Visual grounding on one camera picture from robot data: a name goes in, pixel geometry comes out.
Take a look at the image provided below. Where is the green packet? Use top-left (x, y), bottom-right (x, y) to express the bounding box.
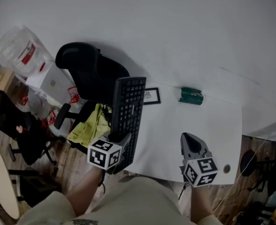
top-left (178, 87), bottom-right (204, 106)

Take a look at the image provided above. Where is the black floor fan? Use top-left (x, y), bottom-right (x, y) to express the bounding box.
top-left (240, 129), bottom-right (276, 197)

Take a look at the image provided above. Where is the black mesh office chair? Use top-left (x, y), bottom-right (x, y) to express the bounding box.
top-left (54, 42), bottom-right (131, 154)

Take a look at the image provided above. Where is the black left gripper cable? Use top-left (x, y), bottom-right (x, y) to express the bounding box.
top-left (97, 169), bottom-right (106, 195)

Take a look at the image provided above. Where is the beige desk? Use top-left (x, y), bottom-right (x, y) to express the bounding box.
top-left (0, 67), bottom-right (15, 95)

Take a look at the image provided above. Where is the person's right forearm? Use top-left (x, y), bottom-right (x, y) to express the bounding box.
top-left (189, 183), bottom-right (215, 223)

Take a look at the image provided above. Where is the yellow-green cloth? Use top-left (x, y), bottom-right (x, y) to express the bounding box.
top-left (67, 103), bottom-right (112, 148)

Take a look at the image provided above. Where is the round beige table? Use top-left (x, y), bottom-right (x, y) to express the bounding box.
top-left (0, 148), bottom-right (20, 220)

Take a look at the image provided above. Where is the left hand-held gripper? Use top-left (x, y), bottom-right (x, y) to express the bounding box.
top-left (87, 132), bottom-right (132, 171)

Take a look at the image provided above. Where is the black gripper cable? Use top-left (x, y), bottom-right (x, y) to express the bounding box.
top-left (97, 169), bottom-right (106, 195)
top-left (178, 181), bottom-right (191, 201)

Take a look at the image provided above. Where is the white table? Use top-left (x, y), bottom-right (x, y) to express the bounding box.
top-left (123, 80), bottom-right (244, 186)

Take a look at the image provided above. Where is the clear jug with red handle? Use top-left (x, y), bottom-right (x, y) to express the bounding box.
top-left (26, 90), bottom-right (57, 128)
top-left (67, 85), bottom-right (80, 105)

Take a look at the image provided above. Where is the black framed picture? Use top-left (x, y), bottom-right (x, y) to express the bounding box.
top-left (143, 87), bottom-right (161, 106)

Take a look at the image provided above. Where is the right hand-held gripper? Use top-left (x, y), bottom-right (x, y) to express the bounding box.
top-left (179, 132), bottom-right (219, 188)

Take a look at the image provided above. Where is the person's left forearm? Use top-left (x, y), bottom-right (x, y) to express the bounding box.
top-left (66, 166), bottom-right (106, 217)

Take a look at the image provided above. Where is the thin white cable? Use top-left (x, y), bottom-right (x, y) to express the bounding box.
top-left (212, 136), bottom-right (268, 214)

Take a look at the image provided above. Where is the black high-back office chair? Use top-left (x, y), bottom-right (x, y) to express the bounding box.
top-left (0, 90), bottom-right (59, 166)

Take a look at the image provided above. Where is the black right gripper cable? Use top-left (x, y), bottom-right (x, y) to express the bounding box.
top-left (178, 181), bottom-right (191, 201)

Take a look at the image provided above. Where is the black keyboard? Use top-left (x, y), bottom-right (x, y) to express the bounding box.
top-left (109, 76), bottom-right (147, 173)

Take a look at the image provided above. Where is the person's beige shirt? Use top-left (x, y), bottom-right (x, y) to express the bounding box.
top-left (15, 176), bottom-right (223, 225)

